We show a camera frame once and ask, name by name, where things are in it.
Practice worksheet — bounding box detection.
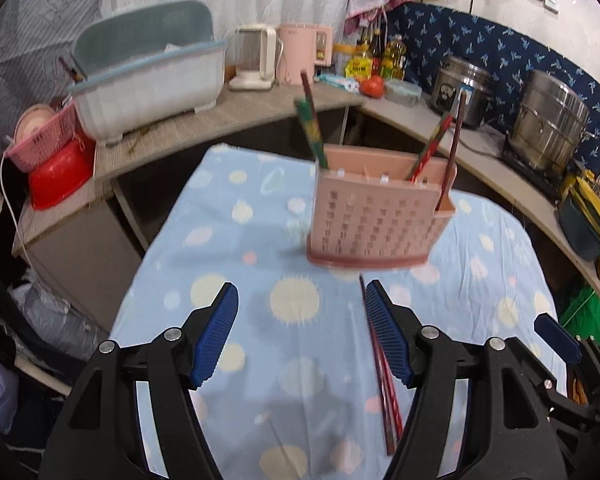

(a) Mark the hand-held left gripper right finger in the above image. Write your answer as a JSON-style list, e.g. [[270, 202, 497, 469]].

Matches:
[[364, 280, 568, 480]]

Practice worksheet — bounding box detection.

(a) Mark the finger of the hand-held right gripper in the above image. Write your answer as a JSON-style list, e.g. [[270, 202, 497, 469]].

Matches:
[[533, 312, 582, 365]]

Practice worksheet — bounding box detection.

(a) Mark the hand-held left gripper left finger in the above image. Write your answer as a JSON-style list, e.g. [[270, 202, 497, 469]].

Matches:
[[39, 282, 240, 480]]

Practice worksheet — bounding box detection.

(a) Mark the maroon chopstick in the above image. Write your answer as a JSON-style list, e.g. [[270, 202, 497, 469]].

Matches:
[[366, 320, 397, 457]]

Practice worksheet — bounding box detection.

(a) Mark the pink perforated utensil holder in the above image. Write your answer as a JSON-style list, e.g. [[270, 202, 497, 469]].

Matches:
[[306, 143, 459, 269]]

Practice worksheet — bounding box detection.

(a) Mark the dark purple chopstick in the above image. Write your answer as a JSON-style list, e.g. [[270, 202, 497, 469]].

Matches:
[[436, 91, 469, 207]]

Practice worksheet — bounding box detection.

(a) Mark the green chopstick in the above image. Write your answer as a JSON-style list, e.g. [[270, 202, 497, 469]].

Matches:
[[294, 99, 330, 169]]

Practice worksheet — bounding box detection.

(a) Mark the dark red chopstick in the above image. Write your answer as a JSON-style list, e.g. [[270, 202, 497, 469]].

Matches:
[[300, 72, 327, 162]]

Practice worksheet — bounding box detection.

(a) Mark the green plastic bag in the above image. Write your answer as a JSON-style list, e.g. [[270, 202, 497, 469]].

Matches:
[[559, 255, 600, 348]]

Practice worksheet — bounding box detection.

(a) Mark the light blue printed tablecloth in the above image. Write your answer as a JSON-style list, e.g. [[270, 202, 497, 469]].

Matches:
[[109, 142, 565, 480]]

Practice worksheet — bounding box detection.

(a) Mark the dark teal box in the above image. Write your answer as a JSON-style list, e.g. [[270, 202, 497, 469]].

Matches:
[[559, 170, 600, 262]]

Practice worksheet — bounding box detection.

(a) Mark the grey low cabinet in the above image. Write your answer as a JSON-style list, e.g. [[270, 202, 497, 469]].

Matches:
[[11, 191, 152, 333]]

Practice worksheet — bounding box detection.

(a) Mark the grey plastic bag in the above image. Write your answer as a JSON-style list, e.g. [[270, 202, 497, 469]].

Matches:
[[7, 280, 112, 353]]

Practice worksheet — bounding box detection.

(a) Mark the black gas stove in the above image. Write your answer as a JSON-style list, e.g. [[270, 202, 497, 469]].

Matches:
[[501, 139, 577, 198]]

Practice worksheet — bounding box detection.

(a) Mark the large steel pot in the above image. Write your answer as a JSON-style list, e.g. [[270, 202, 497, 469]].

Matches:
[[509, 69, 597, 177]]

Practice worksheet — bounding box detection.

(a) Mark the red plastic basin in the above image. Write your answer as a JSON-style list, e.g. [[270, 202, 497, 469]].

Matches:
[[28, 136, 97, 212]]

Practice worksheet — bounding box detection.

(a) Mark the wooden corner counter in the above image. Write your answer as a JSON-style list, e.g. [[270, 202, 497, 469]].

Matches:
[[11, 82, 600, 303]]

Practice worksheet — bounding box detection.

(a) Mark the clear glass food container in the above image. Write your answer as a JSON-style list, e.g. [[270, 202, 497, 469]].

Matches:
[[383, 79, 424, 108]]

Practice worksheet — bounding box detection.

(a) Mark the steel rice cooker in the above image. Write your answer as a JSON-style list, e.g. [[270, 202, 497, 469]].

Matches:
[[431, 56, 496, 129]]

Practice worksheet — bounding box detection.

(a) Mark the blue packet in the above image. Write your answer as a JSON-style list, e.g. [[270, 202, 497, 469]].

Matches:
[[314, 72, 362, 94]]

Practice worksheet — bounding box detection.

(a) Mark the pink plastic basket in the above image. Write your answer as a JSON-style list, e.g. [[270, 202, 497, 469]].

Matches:
[[4, 101, 79, 173]]

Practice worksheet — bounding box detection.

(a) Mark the white dish drainer box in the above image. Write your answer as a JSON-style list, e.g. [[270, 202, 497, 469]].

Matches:
[[69, 0, 229, 148]]

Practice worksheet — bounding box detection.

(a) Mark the yellow label bottle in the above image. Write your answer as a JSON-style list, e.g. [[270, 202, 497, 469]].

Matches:
[[346, 41, 374, 82]]

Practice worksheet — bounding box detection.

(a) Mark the cooking oil bottle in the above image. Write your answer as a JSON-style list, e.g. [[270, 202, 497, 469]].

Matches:
[[382, 35, 407, 82]]

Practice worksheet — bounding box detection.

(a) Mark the white electric kettle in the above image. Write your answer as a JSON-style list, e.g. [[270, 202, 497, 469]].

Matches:
[[228, 23, 278, 92]]

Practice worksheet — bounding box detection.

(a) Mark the pink plate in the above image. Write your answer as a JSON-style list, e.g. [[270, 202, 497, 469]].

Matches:
[[13, 103, 57, 147]]

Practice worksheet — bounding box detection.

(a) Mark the dark sauce bottle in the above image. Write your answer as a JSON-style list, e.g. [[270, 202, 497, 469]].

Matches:
[[369, 27, 384, 79]]

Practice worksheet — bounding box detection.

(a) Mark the pink electric kettle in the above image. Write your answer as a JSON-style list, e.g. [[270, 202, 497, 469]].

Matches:
[[275, 22, 334, 87]]

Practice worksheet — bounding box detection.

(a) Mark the blue floral cloth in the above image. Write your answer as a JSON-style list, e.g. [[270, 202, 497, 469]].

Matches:
[[384, 1, 600, 173]]

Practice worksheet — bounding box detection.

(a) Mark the white cable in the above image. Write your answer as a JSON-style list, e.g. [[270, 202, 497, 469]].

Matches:
[[0, 154, 32, 263]]

